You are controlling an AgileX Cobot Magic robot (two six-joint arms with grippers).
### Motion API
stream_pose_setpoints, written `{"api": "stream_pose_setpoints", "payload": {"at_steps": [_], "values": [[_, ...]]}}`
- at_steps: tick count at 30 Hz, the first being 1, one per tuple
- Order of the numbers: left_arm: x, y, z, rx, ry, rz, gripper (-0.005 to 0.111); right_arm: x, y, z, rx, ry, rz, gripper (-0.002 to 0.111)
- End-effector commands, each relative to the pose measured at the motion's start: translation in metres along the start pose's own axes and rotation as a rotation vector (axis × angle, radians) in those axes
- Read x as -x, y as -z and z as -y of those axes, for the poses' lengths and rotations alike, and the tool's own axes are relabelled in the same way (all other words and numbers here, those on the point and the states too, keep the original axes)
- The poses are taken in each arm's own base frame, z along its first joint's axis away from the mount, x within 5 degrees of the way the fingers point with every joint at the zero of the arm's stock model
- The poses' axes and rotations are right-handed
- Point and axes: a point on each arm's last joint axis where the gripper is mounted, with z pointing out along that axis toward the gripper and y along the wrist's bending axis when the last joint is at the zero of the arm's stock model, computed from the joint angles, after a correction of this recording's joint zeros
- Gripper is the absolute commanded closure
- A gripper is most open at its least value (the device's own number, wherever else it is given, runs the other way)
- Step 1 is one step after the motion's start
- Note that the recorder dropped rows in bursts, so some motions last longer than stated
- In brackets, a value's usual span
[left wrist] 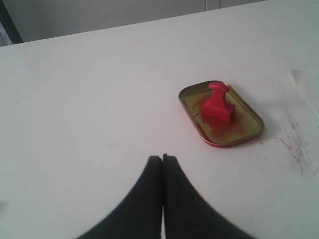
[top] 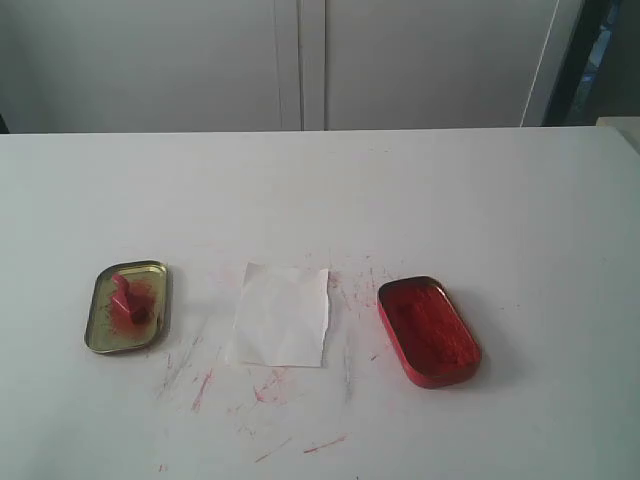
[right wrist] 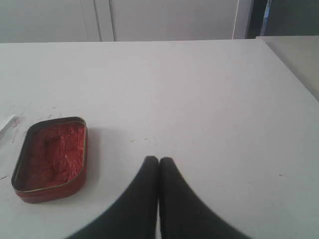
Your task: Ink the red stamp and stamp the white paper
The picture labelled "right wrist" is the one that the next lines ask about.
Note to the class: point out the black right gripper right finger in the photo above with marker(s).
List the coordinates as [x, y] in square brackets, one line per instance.
[182, 214]

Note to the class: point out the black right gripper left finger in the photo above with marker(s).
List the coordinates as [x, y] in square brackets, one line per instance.
[134, 213]

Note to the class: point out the red rectangular tin tray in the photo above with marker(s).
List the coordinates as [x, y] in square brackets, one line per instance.
[52, 162]

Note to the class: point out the white paper sheet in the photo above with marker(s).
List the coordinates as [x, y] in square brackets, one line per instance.
[5, 124]

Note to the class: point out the neighbouring beige table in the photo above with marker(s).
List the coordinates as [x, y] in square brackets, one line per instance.
[301, 55]

